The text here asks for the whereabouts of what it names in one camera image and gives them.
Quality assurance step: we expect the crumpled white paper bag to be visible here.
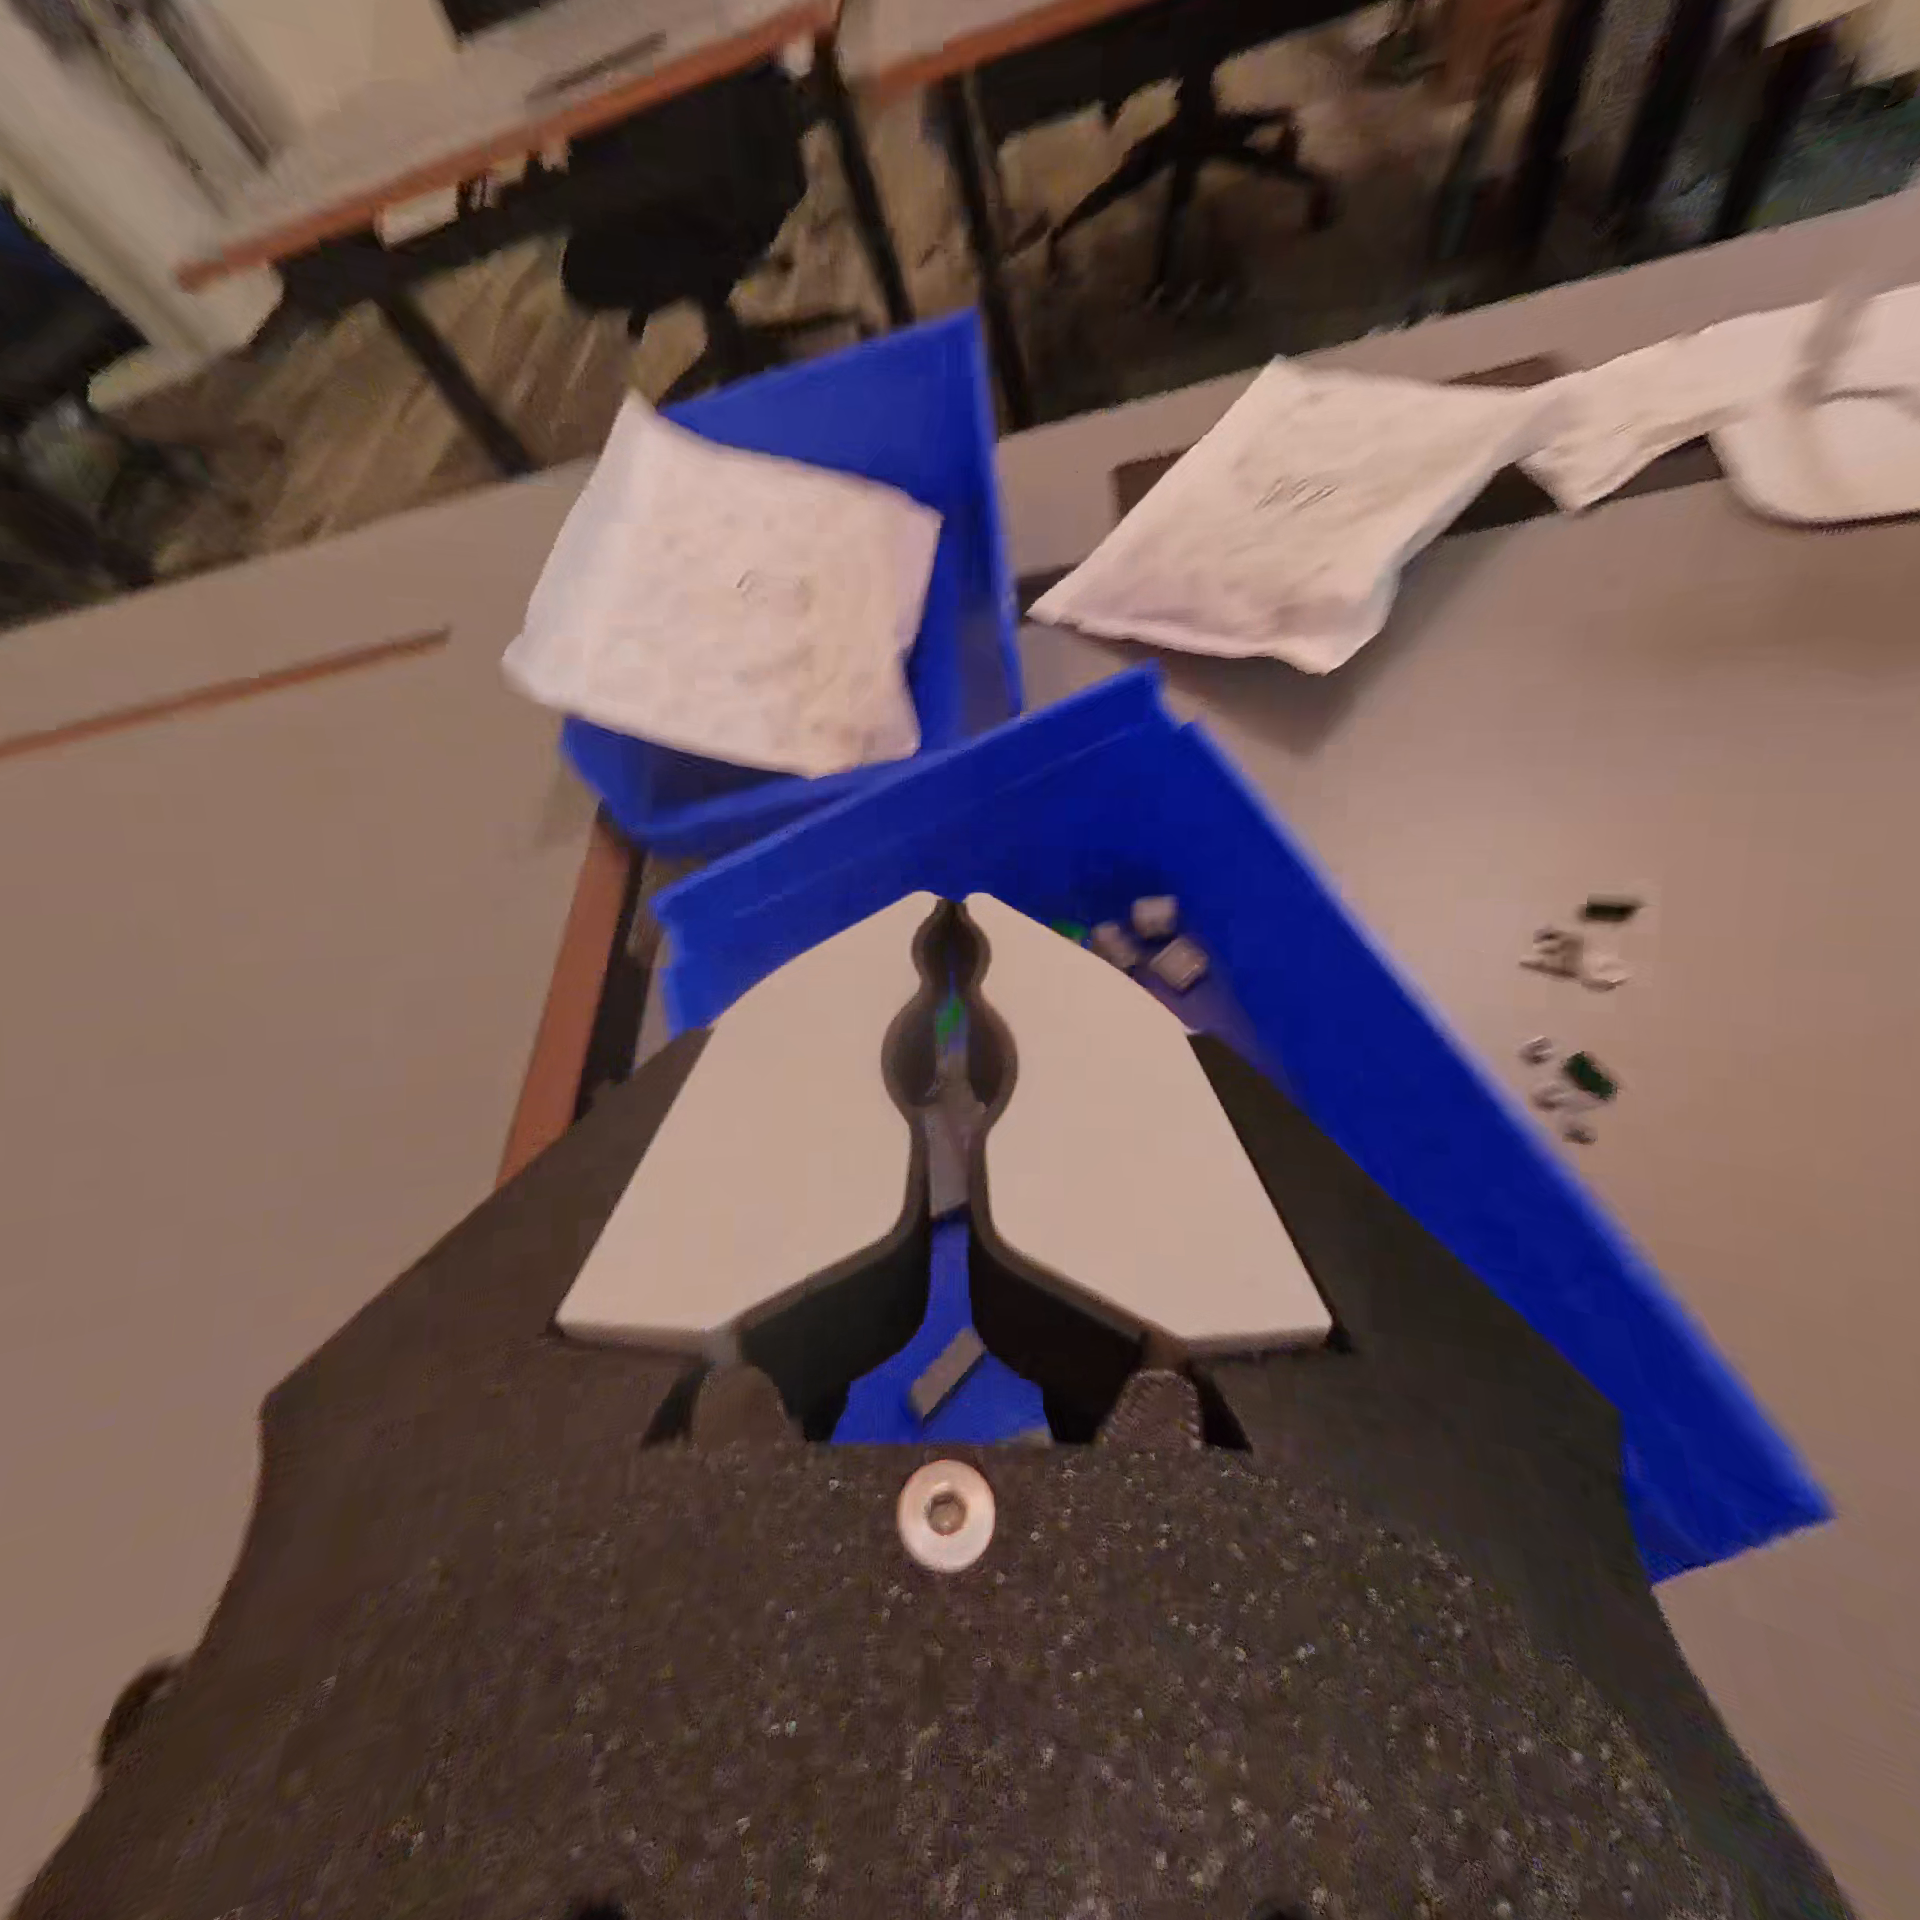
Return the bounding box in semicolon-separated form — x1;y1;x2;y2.
1023;356;1563;675

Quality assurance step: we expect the flat grey plate brick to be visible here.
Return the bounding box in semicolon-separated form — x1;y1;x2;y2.
905;1332;993;1419

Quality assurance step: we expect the grey and green brick piece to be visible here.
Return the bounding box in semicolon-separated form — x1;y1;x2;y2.
1518;1031;1624;1145

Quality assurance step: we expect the grey desk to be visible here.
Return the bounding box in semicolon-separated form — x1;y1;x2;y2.
993;193;1920;1920
0;471;652;1848

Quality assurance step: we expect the white book stand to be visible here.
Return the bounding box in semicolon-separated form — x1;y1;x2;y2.
1709;276;1920;532

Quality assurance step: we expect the long blue plastic bin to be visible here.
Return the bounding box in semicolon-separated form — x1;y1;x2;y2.
648;658;1835;1585

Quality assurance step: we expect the black swivel chair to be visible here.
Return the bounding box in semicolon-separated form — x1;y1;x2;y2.
558;65;820;324

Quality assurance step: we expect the narrow grey brick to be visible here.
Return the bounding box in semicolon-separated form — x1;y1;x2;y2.
925;1053;979;1219

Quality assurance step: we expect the pile of small bricks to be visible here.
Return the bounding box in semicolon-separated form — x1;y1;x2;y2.
1053;894;1222;999

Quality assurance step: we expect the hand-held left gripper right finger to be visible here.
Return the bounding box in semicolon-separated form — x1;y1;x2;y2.
959;894;1339;1350

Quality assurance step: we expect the large white paper bag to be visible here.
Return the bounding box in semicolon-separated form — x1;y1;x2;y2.
501;389;948;784

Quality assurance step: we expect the small white paper bag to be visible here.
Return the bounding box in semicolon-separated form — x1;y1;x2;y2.
1518;288;1847;513

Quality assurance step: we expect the black and white brick piece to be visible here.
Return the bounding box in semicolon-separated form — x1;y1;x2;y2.
1518;926;1635;992

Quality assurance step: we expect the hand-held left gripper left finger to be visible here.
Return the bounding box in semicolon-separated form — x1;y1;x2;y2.
554;894;962;1356

